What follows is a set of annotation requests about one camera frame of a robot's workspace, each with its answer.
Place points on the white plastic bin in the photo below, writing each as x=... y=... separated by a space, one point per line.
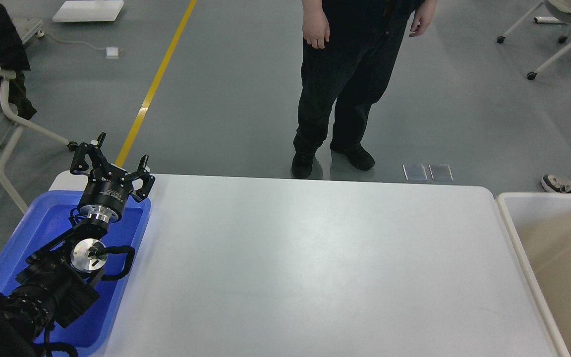
x=539 y=226

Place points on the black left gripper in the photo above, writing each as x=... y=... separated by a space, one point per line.
x=106 y=195

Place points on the white chair with black jacket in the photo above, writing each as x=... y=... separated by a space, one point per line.
x=14 y=102

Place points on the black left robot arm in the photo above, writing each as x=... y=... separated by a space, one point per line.
x=58 y=284

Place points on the white flat floor board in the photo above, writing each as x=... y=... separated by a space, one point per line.
x=88 y=11

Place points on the left floor metal plate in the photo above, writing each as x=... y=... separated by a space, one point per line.
x=415 y=172

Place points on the person in black clothes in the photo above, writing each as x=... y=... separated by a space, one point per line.
x=347 y=77

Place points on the standing person's right hand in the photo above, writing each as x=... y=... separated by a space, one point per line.
x=315 y=26

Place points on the right floor metal plate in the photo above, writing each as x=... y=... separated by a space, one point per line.
x=441 y=172

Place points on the white power adapter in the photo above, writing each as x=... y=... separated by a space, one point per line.
x=112 y=52

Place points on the floor metal plate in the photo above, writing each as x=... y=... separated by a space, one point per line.
x=415 y=172
x=441 y=172

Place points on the standing person's left hand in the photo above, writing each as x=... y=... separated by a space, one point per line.
x=423 y=17

